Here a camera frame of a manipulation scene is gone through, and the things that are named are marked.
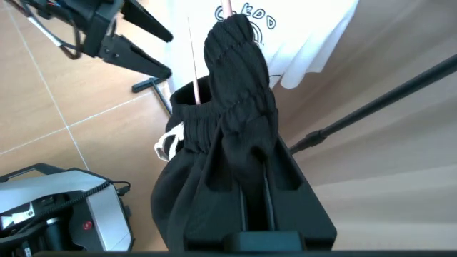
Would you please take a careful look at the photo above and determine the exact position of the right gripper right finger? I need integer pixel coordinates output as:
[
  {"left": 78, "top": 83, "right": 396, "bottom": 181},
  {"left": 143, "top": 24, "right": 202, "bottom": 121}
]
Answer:
[{"left": 265, "top": 137, "right": 338, "bottom": 252}]

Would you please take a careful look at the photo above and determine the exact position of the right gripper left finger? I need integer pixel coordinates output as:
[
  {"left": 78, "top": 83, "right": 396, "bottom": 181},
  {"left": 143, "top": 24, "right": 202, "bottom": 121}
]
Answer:
[{"left": 184, "top": 131, "right": 248, "bottom": 252}]

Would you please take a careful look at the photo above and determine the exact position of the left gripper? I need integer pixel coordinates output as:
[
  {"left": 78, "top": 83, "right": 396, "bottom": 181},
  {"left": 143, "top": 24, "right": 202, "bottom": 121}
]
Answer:
[{"left": 65, "top": 0, "right": 174, "bottom": 81}]

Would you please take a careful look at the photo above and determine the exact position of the pink clothes hanger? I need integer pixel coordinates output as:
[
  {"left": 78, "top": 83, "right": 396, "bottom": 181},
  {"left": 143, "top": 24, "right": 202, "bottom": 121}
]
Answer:
[{"left": 186, "top": 0, "right": 233, "bottom": 106}]

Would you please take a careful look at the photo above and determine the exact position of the black garment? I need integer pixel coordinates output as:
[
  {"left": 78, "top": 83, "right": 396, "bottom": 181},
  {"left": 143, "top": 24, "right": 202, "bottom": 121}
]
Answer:
[{"left": 150, "top": 14, "right": 279, "bottom": 253}]

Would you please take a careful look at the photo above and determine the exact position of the white printed t-shirt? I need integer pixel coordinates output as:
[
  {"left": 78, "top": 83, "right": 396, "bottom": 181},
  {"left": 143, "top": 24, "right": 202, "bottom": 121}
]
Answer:
[{"left": 166, "top": 0, "right": 360, "bottom": 94}]

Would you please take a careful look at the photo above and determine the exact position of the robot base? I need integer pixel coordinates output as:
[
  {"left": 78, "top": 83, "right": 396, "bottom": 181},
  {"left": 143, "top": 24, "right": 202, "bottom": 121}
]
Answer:
[{"left": 0, "top": 163, "right": 135, "bottom": 257}]

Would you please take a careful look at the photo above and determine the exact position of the black clothes rack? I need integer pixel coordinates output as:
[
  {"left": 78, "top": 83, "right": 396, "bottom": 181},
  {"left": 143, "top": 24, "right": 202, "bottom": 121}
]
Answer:
[{"left": 131, "top": 53, "right": 457, "bottom": 155}]

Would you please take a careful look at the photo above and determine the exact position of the black cable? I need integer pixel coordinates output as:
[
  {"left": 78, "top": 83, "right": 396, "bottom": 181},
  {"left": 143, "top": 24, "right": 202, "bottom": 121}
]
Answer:
[{"left": 35, "top": 180, "right": 132, "bottom": 215}]

